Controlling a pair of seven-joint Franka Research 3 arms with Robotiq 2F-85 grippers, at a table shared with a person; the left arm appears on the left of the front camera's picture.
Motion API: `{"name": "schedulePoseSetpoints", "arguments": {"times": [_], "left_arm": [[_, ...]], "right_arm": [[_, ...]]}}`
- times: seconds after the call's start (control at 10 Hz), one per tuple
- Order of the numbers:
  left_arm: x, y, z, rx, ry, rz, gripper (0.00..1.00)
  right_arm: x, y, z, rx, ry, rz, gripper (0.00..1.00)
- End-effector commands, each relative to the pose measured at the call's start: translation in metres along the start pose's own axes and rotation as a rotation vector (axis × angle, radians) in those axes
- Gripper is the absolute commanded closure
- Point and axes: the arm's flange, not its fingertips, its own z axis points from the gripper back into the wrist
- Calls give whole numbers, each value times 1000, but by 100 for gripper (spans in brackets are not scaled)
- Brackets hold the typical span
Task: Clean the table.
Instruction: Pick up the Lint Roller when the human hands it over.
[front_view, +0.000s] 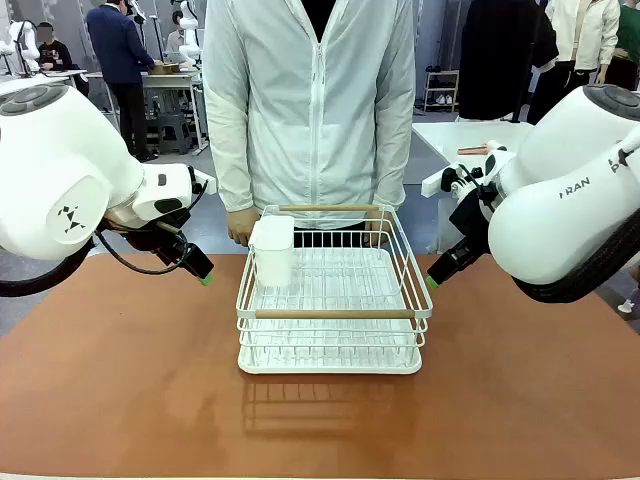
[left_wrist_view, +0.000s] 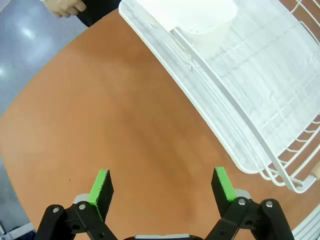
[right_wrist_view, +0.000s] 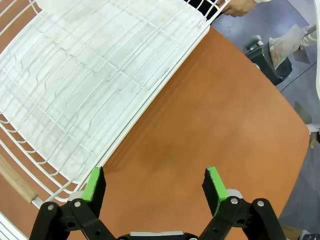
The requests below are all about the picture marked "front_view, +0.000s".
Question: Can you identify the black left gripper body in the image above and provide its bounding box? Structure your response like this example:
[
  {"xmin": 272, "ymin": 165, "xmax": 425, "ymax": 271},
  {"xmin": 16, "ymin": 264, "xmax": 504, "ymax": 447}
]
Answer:
[{"xmin": 124, "ymin": 222, "xmax": 192, "ymax": 267}]

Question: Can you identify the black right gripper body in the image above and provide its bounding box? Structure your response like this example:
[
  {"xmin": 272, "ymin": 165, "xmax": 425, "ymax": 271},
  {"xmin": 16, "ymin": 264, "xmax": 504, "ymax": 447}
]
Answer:
[{"xmin": 448, "ymin": 189, "xmax": 495, "ymax": 257}]

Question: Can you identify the pink patterned lint roller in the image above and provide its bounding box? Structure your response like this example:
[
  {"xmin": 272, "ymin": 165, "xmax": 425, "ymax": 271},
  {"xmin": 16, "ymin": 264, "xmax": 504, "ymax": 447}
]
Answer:
[{"xmin": 457, "ymin": 143, "xmax": 508, "ymax": 157}]

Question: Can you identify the white utensil holder cup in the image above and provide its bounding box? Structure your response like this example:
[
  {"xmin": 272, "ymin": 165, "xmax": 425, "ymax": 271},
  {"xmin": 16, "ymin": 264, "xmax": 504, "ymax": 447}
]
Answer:
[{"xmin": 248, "ymin": 215, "xmax": 296, "ymax": 289}]

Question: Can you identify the white wire dish rack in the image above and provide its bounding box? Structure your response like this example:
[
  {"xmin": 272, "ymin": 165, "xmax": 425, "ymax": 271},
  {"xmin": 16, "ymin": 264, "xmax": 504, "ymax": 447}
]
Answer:
[{"xmin": 235, "ymin": 203, "xmax": 434, "ymax": 352}]

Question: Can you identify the white plastic drip tray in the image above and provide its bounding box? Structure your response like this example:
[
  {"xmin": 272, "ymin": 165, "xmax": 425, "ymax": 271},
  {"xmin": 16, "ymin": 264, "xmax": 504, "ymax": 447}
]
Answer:
[{"xmin": 237, "ymin": 343, "xmax": 423, "ymax": 376}]

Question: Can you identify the person's right forearm white sleeve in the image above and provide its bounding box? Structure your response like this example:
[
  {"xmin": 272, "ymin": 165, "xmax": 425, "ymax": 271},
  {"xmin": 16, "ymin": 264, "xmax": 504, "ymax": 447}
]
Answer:
[{"xmin": 202, "ymin": 87, "xmax": 256, "ymax": 214}]

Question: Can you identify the person's left forearm white sleeve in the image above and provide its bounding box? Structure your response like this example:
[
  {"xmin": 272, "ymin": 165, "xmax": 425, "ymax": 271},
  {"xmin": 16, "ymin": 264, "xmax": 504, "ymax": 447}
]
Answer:
[{"xmin": 369, "ymin": 94, "xmax": 417, "ymax": 211}]

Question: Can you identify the person's right hand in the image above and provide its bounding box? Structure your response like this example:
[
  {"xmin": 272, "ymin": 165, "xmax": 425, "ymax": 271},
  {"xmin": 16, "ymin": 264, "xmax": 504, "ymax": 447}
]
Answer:
[{"xmin": 227, "ymin": 207, "xmax": 262, "ymax": 248}]

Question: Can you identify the person's left hand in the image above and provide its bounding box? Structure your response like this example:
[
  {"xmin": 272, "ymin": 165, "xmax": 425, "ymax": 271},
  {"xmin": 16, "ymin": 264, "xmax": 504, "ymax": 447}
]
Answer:
[{"xmin": 363, "ymin": 218, "xmax": 391, "ymax": 247}]

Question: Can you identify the white side table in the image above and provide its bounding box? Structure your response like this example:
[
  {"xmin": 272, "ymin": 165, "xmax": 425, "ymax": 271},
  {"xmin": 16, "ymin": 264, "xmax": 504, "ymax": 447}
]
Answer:
[{"xmin": 410, "ymin": 121, "xmax": 534, "ymax": 201}]

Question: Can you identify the grey step stool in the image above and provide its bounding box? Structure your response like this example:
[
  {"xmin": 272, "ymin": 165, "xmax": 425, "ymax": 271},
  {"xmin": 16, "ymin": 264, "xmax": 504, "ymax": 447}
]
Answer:
[{"xmin": 154, "ymin": 112, "xmax": 194, "ymax": 156}]

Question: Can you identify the white shoe rack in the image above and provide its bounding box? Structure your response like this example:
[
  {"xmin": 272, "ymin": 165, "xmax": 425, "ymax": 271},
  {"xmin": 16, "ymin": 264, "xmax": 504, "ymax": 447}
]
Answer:
[{"xmin": 423, "ymin": 69, "xmax": 460, "ymax": 114}]

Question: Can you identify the white background workbench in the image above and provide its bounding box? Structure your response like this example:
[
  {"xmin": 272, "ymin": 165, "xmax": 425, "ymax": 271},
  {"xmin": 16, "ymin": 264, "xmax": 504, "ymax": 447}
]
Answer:
[{"xmin": 142, "ymin": 69, "xmax": 209, "ymax": 152}]

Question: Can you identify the black hanging garment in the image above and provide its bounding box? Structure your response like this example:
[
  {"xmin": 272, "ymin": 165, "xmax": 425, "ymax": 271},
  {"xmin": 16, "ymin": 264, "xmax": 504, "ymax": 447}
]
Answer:
[{"xmin": 457, "ymin": 0, "xmax": 560, "ymax": 124}]

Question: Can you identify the person in white jacket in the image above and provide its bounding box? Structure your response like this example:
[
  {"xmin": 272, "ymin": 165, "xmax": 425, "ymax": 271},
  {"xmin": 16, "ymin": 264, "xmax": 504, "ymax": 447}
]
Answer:
[{"xmin": 202, "ymin": 0, "xmax": 417, "ymax": 231}]

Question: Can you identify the person in navy jacket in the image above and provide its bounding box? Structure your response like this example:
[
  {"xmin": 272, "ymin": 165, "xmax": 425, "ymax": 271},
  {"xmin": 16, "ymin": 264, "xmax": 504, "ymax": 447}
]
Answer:
[{"xmin": 85, "ymin": 1, "xmax": 161, "ymax": 164}]

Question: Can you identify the white long background table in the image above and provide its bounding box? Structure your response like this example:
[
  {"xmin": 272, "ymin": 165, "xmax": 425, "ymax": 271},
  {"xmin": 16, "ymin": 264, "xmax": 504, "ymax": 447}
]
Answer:
[{"xmin": 0, "ymin": 69, "xmax": 89, "ymax": 97}]

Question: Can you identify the seated person in black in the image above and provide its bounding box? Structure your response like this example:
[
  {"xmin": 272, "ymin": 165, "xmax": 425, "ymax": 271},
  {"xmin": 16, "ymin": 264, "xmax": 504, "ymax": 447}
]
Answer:
[{"xmin": 35, "ymin": 22, "xmax": 91, "ymax": 97}]

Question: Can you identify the bystander in cream jacket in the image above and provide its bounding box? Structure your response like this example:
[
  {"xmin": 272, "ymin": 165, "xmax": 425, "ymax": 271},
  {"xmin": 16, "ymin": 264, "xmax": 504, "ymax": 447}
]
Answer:
[{"xmin": 544, "ymin": 0, "xmax": 622, "ymax": 87}]

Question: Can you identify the bystander in green top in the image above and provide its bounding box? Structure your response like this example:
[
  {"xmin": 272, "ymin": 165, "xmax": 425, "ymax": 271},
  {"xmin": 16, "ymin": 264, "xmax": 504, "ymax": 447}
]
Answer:
[{"xmin": 603, "ymin": 3, "xmax": 640, "ymax": 92}]

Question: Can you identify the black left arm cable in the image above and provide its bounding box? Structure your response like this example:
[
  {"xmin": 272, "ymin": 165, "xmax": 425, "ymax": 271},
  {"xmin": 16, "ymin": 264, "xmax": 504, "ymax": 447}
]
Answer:
[{"xmin": 94, "ymin": 178, "xmax": 209, "ymax": 276}]

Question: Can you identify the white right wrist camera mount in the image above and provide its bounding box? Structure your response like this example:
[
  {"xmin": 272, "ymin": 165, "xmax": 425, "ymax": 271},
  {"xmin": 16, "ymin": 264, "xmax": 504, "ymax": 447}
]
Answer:
[{"xmin": 421, "ymin": 149, "xmax": 517, "ymax": 199}]

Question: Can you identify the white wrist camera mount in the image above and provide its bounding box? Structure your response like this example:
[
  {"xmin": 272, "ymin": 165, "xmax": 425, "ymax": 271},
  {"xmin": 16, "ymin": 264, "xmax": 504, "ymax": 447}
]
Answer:
[
  {"xmin": 191, "ymin": 167, "xmax": 219, "ymax": 197},
  {"xmin": 421, "ymin": 149, "xmax": 517, "ymax": 199}
]

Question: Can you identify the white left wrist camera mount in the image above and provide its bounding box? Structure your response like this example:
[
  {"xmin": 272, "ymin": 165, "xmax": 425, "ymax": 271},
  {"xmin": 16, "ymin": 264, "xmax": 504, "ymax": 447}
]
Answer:
[{"xmin": 191, "ymin": 167, "xmax": 219, "ymax": 197}]

